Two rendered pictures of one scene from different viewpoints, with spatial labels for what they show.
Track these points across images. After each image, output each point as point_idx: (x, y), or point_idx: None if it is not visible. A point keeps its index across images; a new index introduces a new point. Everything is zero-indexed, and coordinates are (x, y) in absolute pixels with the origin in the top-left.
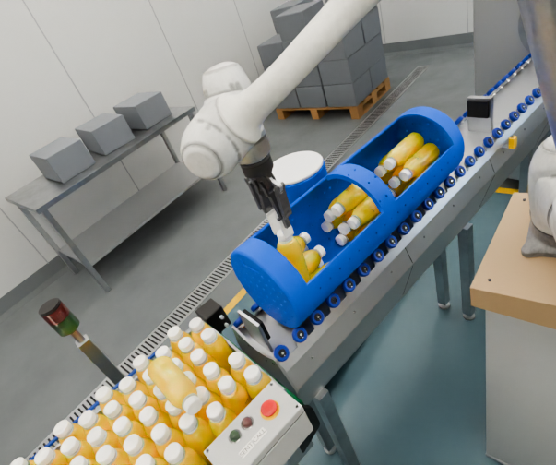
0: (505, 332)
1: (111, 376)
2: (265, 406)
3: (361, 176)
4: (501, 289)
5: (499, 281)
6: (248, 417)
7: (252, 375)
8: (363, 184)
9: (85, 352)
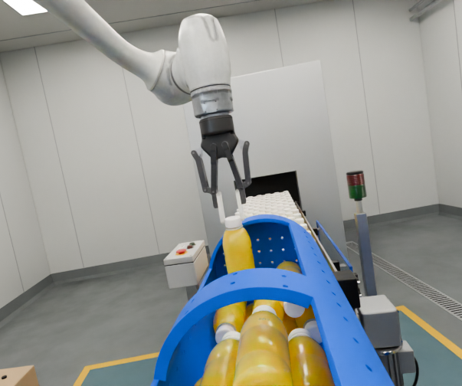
0: None
1: (359, 254)
2: (183, 249)
3: (208, 289)
4: None
5: None
6: (189, 246)
7: None
8: (198, 292)
9: (355, 220)
